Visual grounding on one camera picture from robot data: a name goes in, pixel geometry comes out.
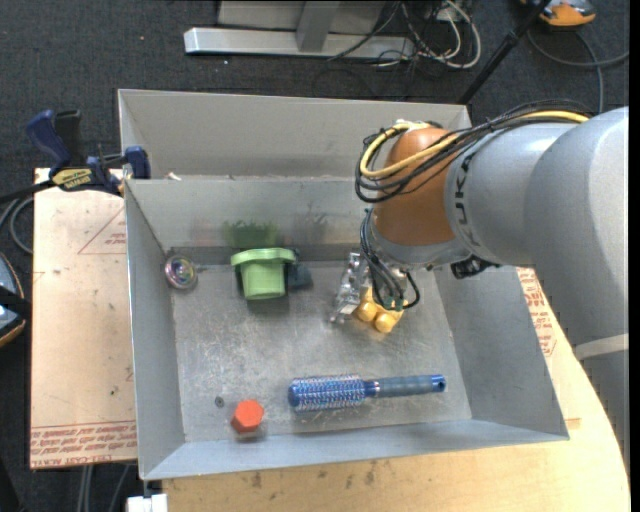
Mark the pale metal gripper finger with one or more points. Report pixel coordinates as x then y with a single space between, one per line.
340 314
347 295

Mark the orange hexagonal cap bottle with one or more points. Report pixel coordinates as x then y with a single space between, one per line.
247 417

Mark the blue round hairbrush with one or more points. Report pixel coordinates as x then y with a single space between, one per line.
330 393

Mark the green plastic cup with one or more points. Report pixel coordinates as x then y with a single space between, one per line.
262 277

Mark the brown cardboard board, red print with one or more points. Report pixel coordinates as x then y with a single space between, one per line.
80 320

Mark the shiny iridescent round object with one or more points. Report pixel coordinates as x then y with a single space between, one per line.
180 272

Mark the grey metal bin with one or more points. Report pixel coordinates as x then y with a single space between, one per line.
310 350

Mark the yellow toy block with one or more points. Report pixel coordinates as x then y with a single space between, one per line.
377 317

